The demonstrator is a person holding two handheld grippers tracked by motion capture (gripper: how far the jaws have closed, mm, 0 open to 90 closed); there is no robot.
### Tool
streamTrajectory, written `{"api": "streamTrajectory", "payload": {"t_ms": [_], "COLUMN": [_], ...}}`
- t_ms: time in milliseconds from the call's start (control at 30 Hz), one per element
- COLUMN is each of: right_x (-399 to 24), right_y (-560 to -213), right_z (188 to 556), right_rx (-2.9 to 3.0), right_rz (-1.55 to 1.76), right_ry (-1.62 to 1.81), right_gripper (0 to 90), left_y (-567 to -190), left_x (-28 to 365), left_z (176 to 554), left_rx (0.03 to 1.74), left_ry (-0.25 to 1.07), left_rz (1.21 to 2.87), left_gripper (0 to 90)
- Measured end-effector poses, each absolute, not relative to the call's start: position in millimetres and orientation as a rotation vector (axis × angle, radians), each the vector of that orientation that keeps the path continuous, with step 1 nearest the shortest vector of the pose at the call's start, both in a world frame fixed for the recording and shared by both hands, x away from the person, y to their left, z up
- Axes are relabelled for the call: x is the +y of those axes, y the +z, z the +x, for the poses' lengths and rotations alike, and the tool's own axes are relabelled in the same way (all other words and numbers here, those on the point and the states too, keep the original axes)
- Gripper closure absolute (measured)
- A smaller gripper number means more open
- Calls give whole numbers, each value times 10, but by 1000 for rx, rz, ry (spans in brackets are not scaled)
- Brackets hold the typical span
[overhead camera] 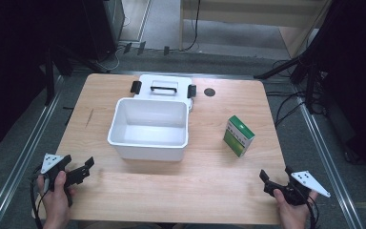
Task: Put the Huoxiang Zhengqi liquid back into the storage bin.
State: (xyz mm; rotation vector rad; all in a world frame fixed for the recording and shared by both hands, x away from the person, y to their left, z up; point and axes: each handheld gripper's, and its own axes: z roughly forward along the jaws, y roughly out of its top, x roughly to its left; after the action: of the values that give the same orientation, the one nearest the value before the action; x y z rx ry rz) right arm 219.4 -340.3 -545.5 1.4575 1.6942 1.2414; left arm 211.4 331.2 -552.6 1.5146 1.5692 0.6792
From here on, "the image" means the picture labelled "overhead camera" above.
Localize metal floor rail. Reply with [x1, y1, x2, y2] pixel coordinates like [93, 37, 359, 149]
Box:
[0, 75, 65, 229]
[290, 84, 366, 229]

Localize black hanging cable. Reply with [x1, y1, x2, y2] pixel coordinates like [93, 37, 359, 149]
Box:
[182, 0, 202, 52]

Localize light wooden furniture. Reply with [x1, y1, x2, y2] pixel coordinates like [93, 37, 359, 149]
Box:
[178, 0, 333, 58]

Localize green and white carton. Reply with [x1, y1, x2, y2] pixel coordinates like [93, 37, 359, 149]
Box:
[222, 114, 256, 158]

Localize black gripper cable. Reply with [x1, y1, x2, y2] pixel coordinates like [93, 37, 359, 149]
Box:
[29, 166, 51, 229]
[304, 193, 320, 229]

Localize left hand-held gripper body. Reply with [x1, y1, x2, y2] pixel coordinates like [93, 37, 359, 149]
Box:
[40, 153, 92, 208]

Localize black floor cables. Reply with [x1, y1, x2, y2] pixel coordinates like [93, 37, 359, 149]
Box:
[264, 58, 330, 129]

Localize white floor cable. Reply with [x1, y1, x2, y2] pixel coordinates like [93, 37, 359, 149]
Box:
[103, 13, 132, 72]

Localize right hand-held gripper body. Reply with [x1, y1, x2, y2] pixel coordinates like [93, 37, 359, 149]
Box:
[263, 171, 332, 206]

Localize black cabinet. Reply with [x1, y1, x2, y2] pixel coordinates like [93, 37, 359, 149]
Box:
[80, 0, 126, 62]

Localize white plastic storage box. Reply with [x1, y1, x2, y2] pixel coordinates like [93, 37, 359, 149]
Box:
[107, 73, 198, 162]

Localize person's left hand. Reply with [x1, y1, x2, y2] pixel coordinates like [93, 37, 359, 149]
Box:
[36, 170, 77, 229]

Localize person's right hand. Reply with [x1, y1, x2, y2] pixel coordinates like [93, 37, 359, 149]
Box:
[273, 188, 319, 229]

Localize black stand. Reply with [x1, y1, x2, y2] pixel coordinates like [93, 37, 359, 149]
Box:
[42, 42, 111, 107]
[253, 52, 327, 115]

